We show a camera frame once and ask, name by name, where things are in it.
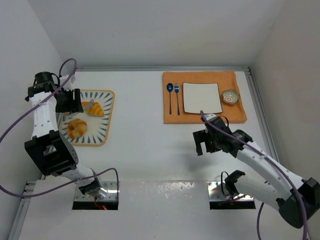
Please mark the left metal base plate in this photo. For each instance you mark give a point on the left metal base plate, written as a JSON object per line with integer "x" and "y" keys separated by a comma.
{"x": 108, "y": 201}

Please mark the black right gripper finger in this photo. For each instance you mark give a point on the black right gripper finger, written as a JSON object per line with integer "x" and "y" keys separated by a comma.
{"x": 210, "y": 147}
{"x": 199, "y": 150}

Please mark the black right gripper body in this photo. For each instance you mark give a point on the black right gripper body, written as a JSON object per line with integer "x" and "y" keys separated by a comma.
{"x": 201, "y": 141}

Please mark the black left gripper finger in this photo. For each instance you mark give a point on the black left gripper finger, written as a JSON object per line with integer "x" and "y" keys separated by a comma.
{"x": 77, "y": 99}
{"x": 66, "y": 109}

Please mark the metal base plate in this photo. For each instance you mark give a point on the metal base plate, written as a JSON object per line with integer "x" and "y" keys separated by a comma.
{"x": 220, "y": 201}
{"x": 108, "y": 201}

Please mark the orange cloth placemat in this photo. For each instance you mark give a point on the orange cloth placemat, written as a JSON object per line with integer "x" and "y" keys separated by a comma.
{"x": 226, "y": 80}

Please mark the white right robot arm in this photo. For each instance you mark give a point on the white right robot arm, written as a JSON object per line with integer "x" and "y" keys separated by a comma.
{"x": 295, "y": 198}

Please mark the blue metal fork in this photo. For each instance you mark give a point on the blue metal fork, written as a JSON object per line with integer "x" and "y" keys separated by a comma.
{"x": 177, "y": 89}

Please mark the blue metal spoon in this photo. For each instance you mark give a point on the blue metal spoon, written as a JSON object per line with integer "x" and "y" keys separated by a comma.
{"x": 170, "y": 88}

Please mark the curled striped croissant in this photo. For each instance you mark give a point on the curled striped croissant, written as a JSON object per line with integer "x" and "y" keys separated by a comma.
{"x": 76, "y": 128}

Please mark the blue patterned serving tray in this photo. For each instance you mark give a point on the blue patterned serving tray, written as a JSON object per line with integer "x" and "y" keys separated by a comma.
{"x": 97, "y": 126}

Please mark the metal serving tongs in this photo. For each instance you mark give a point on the metal serving tongs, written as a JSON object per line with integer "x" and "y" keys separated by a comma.
{"x": 69, "y": 115}

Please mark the white square plate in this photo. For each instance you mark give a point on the white square plate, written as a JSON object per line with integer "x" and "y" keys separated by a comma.
{"x": 201, "y": 97}

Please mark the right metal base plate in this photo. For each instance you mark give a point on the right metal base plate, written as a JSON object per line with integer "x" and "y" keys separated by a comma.
{"x": 220, "y": 201}

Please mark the small flower-shaped sauce dish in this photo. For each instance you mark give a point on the small flower-shaped sauce dish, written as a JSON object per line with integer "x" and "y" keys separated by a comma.
{"x": 230, "y": 96}

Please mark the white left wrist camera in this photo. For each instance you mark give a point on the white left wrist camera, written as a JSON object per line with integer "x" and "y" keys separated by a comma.
{"x": 69, "y": 85}

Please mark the long striped croissant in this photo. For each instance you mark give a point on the long striped croissant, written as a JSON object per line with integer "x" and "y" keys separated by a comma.
{"x": 95, "y": 111}

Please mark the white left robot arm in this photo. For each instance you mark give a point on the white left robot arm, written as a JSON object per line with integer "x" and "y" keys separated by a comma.
{"x": 48, "y": 148}

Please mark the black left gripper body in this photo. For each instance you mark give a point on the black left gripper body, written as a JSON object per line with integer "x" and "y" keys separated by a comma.
{"x": 75, "y": 100}

